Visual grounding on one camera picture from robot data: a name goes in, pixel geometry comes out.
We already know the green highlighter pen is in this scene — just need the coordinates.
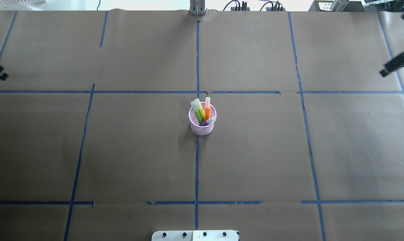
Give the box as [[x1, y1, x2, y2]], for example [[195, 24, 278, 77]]
[[190, 100, 201, 124]]

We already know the orange highlighter pen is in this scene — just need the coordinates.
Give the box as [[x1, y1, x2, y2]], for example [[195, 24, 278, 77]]
[[205, 96, 211, 121]]

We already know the purple highlighter pen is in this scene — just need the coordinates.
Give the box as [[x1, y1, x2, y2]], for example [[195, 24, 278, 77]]
[[199, 116, 217, 127]]

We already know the metal cup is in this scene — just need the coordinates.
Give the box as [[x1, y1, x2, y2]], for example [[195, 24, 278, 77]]
[[330, 0, 349, 12]]

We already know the aluminium frame post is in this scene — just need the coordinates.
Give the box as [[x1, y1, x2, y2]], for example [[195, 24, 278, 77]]
[[189, 0, 206, 16]]

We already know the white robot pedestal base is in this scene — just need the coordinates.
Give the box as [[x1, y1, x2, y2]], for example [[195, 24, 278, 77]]
[[151, 229, 240, 241]]

